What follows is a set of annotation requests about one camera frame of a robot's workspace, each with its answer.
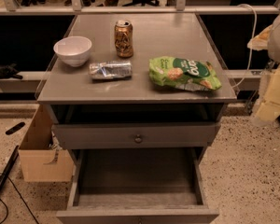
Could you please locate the black bag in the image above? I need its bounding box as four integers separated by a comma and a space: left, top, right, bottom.
0, 63, 23, 79

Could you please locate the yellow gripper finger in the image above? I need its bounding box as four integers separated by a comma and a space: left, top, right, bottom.
252, 66, 280, 125
247, 25, 272, 51

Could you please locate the white bowl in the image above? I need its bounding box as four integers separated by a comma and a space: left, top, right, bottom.
53, 36, 92, 67

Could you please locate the green rice chip bag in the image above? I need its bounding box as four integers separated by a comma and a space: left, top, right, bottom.
149, 56, 222, 91

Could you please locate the grey upper drawer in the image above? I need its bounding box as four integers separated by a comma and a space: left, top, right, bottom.
52, 122, 220, 149

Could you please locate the gold soda can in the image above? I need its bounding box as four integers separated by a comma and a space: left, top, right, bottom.
114, 20, 133, 58

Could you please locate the black flat bar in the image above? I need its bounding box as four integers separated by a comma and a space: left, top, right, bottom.
0, 147, 18, 192

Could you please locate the black oblong floor object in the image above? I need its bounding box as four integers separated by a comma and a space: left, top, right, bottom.
6, 122, 25, 135

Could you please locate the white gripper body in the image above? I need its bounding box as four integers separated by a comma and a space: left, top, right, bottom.
259, 59, 275, 102

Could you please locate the silver lying can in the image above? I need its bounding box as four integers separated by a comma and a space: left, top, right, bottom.
90, 61, 133, 80

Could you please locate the metal railing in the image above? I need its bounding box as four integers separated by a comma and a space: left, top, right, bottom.
0, 0, 280, 15

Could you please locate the cardboard box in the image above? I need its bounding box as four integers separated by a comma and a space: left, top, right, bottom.
19, 105, 75, 182

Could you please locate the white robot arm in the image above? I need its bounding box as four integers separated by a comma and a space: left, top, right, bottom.
247, 14, 280, 126

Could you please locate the white cable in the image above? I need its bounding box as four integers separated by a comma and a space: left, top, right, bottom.
231, 3, 259, 90

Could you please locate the black floor cable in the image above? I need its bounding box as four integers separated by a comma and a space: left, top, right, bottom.
0, 152, 41, 224

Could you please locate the grey open middle drawer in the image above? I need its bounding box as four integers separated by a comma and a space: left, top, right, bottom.
57, 148, 218, 224

